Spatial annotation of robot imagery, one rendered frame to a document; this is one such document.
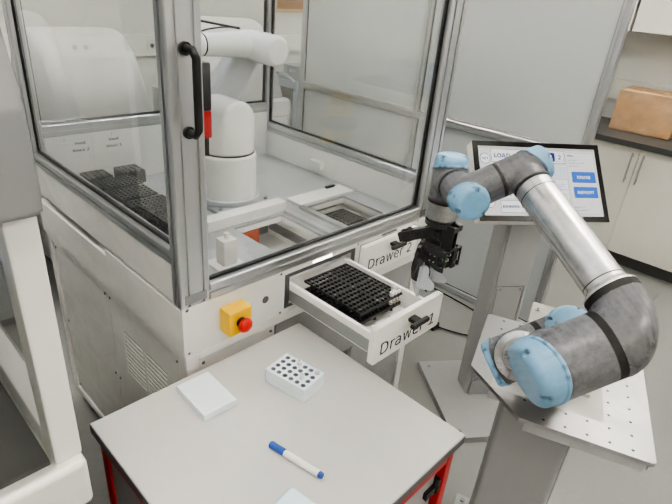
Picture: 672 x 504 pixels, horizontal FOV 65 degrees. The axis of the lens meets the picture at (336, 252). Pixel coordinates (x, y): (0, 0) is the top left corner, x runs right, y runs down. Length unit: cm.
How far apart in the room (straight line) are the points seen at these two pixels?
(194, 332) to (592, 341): 90
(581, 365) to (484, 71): 230
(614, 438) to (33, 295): 126
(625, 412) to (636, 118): 305
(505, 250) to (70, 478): 168
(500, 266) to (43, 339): 173
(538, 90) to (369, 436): 208
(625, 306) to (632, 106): 348
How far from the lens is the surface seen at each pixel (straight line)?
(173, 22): 111
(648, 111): 434
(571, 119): 284
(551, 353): 89
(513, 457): 167
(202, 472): 119
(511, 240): 217
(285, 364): 137
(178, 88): 113
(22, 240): 82
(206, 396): 132
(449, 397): 253
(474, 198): 107
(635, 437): 151
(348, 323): 138
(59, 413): 99
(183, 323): 133
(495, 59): 299
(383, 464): 121
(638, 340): 93
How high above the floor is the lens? 166
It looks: 27 degrees down
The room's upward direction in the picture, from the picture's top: 5 degrees clockwise
